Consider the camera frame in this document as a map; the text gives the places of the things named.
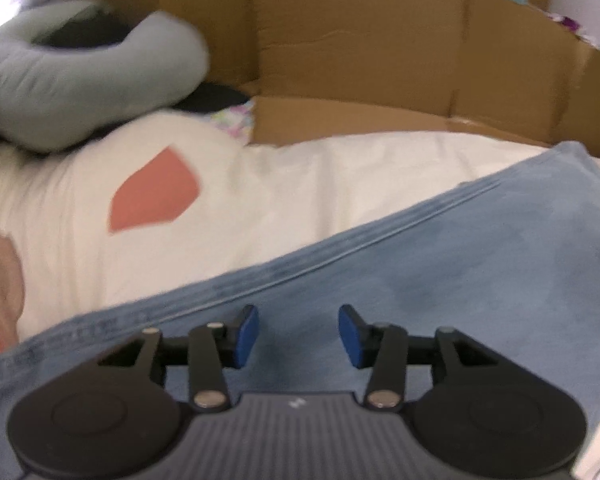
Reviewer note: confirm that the black garment inside neck pillow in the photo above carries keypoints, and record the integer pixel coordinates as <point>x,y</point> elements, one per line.
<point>103,29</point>

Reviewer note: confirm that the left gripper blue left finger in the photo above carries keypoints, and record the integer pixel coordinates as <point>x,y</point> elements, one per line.
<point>213,347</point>

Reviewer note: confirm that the brown cardboard barrier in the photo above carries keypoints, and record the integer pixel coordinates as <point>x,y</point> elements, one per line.
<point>325,67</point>

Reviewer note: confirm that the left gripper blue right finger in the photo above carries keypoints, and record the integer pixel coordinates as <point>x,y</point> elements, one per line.
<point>381,348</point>

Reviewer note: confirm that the light blue denim pants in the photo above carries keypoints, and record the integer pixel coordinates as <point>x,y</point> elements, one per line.
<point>512,259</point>

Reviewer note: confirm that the cream bear print bedsheet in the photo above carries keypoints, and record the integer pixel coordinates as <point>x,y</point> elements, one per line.
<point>171,199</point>

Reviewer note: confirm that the pink refill pouch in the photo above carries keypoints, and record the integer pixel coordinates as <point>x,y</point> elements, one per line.
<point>575,28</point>

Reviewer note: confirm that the grey neck pillow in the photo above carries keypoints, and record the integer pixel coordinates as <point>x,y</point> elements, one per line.
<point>52,98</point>

